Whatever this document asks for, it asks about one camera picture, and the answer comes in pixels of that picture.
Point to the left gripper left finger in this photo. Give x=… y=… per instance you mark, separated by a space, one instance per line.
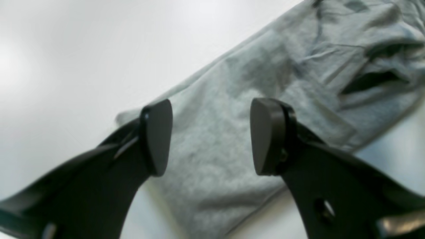
x=89 y=196

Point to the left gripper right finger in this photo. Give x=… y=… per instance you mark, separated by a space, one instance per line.
x=337 y=195

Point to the light grey T-shirt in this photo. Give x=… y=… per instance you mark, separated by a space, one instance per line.
x=350 y=69

